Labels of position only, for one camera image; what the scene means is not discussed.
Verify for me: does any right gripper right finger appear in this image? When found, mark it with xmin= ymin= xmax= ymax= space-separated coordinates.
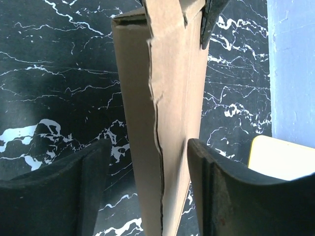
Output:
xmin=187 ymin=139 xmax=315 ymax=236

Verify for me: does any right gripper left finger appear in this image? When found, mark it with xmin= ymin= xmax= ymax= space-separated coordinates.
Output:
xmin=0 ymin=139 xmax=111 ymax=236

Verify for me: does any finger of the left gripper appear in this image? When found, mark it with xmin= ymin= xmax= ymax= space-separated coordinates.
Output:
xmin=200 ymin=0 xmax=230 ymax=49

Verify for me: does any cardboard box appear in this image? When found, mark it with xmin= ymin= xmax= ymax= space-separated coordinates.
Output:
xmin=112 ymin=0 xmax=208 ymax=236

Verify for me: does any small whiteboard with wooden frame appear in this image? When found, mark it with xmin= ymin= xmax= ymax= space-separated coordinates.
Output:
xmin=248 ymin=135 xmax=315 ymax=180

